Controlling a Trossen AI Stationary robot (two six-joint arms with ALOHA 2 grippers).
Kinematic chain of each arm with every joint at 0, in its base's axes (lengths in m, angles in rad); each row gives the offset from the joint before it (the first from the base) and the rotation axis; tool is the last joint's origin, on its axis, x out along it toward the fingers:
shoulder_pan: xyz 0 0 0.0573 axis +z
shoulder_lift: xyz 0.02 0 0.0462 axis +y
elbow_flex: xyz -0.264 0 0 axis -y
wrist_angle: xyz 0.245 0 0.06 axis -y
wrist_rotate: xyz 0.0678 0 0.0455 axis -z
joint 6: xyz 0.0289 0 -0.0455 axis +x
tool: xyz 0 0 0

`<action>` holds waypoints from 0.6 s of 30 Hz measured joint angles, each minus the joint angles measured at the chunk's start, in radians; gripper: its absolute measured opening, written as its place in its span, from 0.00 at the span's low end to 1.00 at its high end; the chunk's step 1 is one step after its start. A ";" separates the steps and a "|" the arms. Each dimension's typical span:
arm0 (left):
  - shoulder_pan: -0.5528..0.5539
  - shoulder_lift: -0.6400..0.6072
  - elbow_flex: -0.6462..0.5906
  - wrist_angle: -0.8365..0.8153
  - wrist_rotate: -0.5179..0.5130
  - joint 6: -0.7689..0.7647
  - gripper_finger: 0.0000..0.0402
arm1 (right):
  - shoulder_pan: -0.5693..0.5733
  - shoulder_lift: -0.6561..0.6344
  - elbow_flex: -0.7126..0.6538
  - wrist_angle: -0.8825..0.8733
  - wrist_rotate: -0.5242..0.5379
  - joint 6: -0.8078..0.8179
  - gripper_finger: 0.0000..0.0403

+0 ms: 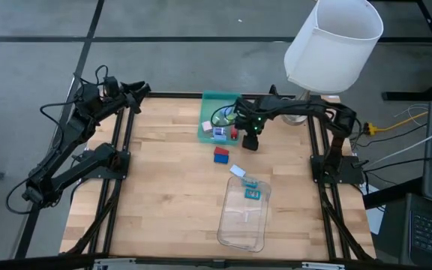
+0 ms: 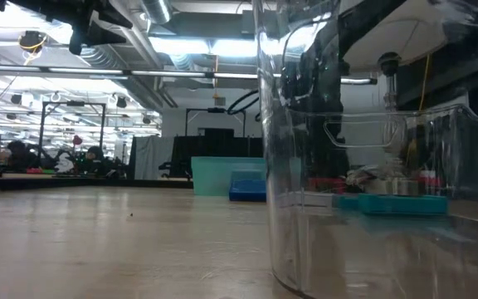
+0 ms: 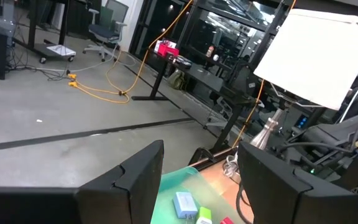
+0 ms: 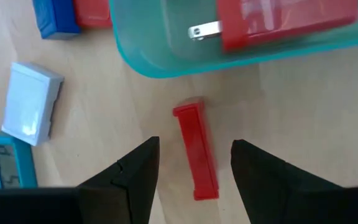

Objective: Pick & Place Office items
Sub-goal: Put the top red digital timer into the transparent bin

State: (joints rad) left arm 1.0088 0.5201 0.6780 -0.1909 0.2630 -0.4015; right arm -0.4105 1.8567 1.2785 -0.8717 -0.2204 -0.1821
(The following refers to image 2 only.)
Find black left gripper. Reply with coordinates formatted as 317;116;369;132
8;0;134;56

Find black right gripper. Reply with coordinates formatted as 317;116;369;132
284;0;408;179

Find blue digital clock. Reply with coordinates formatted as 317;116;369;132
228;178;268;203

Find clear plastic bin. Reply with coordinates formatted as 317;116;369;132
251;0;478;299

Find horizontal light bar beam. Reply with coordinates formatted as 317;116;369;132
0;64;378;86

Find metal cans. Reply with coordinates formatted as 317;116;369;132
365;175;415;197

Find black partition panel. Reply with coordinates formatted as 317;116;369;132
169;127;265;179

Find teal translucent plastic bin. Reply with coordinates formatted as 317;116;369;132
190;155;268;198

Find person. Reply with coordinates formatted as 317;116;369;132
84;145;108;174
5;140;37;172

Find grey partition panel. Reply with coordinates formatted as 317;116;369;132
132;135;174;181

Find black hanging device yellow cable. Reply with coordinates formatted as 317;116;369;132
17;30;49;66

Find black gantry frame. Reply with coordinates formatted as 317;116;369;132
38;100;107;168
184;106;247;138

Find black table edge rail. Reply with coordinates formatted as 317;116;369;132
0;171;193;194

